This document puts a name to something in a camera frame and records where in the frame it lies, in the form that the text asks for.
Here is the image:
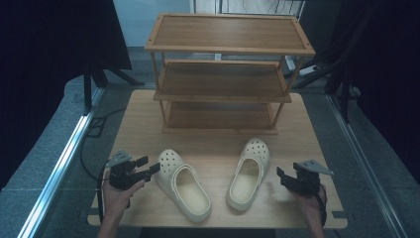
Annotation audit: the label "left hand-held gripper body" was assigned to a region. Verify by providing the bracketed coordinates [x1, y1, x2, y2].
[105, 149, 148, 191]

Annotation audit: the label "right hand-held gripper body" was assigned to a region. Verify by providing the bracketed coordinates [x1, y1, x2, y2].
[283, 159, 335, 198]

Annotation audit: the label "cream perforated clog shoe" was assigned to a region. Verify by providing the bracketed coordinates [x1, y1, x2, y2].
[153, 149, 213, 223]
[225, 137, 271, 212]

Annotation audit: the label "three-tier wooden shoe rack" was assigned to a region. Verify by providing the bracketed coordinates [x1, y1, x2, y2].
[144, 13, 317, 136]

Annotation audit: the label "person's right hand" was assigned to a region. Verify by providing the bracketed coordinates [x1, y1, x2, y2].
[287, 183, 328, 226]

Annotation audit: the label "person's left hand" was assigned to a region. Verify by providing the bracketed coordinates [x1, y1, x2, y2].
[102, 170, 147, 220]

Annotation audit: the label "black stand legs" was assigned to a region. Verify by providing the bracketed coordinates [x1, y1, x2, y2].
[82, 65, 146, 116]
[291, 49, 353, 124]

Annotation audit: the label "white power strip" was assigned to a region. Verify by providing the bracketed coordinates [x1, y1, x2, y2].
[297, 64, 321, 77]

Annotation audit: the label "dark curtain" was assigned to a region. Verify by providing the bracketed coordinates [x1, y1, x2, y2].
[330, 0, 420, 184]
[0, 0, 133, 192]

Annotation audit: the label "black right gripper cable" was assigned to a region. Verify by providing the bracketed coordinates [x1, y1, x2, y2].
[315, 184, 329, 228]

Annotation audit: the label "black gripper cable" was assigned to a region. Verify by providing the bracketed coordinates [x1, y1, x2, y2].
[315, 184, 329, 228]
[96, 160, 112, 224]

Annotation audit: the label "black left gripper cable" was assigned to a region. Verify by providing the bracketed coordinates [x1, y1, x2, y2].
[96, 160, 112, 224]

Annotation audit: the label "black floor cable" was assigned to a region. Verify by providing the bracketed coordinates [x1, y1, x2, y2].
[79, 107, 127, 182]

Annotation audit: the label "aluminium floor rail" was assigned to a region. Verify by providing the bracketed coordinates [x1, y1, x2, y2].
[326, 93, 410, 238]
[17, 86, 106, 238]

